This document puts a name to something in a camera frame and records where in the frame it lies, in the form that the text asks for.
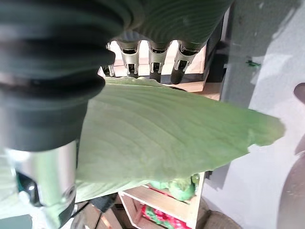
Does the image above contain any right robot hand black cloth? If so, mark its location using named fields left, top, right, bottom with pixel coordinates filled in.
left=0, top=0, right=235, bottom=229

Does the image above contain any large green cabbage leaf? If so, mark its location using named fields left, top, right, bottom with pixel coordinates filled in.
left=0, top=76, right=286, bottom=217

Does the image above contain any brown woven basket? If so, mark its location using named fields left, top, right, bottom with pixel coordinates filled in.
left=199, top=209, right=238, bottom=229

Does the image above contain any pale green vegetable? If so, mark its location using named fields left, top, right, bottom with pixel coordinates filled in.
left=149, top=180, right=170, bottom=191

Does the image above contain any light wooden crate shelf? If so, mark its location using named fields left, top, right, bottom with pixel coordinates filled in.
left=118, top=171, right=206, bottom=229

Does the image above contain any green leafy vegetable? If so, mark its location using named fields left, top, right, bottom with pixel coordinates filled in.
left=168, top=173, right=201, bottom=201

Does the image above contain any red and green packaged item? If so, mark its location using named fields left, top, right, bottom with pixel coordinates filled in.
left=141, top=205, right=190, bottom=229

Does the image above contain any dark rounded robot part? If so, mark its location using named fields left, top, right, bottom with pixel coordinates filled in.
left=294, top=83, right=305, bottom=105

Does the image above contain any silver robot leg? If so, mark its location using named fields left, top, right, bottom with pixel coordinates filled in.
left=277, top=155, right=305, bottom=229

